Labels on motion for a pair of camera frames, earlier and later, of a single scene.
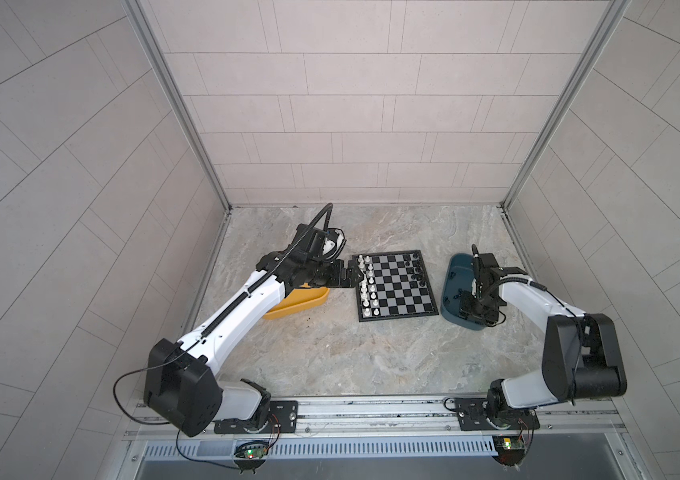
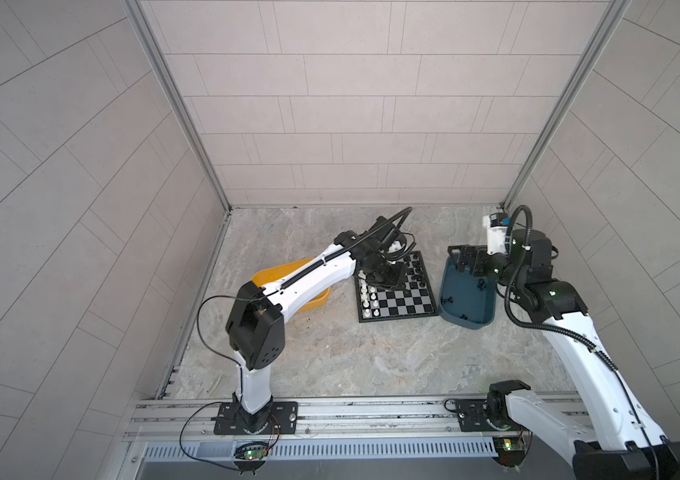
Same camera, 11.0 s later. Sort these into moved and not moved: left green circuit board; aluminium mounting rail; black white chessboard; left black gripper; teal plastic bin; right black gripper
Moved: right black gripper; left black gripper
Not moved: aluminium mounting rail; black white chessboard; left green circuit board; teal plastic bin
